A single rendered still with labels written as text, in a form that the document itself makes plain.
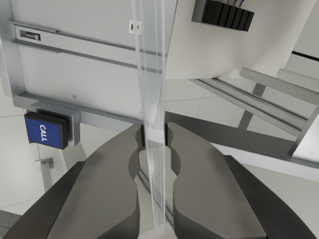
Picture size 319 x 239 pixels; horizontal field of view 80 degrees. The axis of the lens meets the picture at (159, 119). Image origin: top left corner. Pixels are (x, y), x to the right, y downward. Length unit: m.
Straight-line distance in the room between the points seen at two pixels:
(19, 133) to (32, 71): 0.92
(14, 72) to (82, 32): 0.11
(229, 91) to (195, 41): 0.18
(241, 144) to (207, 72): 0.39
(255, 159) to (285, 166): 0.04
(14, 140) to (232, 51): 1.10
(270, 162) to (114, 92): 0.22
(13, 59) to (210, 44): 0.47
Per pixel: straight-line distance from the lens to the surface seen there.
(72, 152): 0.64
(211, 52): 0.62
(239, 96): 0.60
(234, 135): 0.29
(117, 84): 0.25
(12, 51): 0.31
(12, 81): 0.32
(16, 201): 1.53
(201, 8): 0.52
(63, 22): 0.27
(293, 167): 0.29
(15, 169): 1.35
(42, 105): 0.30
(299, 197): 2.31
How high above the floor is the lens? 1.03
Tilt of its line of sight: 45 degrees down
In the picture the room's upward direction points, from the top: 132 degrees clockwise
